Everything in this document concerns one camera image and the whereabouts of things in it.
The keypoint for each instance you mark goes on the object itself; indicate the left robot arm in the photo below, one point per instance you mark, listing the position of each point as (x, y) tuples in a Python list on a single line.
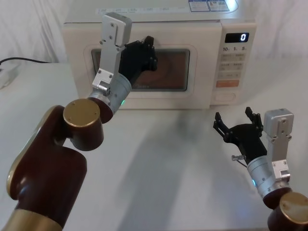
[(48, 168)]

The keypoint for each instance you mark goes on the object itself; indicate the white table cloth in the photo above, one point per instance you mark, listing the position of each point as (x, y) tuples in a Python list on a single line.
[(168, 180)]

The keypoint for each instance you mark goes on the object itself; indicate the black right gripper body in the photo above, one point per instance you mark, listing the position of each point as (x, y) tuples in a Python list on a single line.
[(250, 142)]

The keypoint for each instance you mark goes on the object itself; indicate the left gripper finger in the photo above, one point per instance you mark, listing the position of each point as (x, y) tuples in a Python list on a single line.
[(152, 62), (149, 41)]

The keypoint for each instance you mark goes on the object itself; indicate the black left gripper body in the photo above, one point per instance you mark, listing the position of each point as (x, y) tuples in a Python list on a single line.
[(133, 62)]

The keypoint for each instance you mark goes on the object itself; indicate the cream oven door with window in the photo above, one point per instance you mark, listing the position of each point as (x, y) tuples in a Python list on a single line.
[(183, 101)]

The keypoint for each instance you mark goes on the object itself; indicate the cream microwave oven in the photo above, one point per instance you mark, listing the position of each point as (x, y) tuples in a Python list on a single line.
[(183, 16)]

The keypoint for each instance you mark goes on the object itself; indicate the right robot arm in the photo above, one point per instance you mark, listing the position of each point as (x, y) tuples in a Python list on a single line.
[(262, 173)]

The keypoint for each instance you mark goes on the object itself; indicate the white curtain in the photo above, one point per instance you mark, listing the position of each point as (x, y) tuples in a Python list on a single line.
[(26, 29)]

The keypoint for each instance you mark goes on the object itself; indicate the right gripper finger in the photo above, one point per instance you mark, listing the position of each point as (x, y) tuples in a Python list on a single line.
[(256, 120), (222, 127)]

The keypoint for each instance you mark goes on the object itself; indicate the oven control panel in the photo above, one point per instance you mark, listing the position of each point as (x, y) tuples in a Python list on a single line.
[(232, 65)]

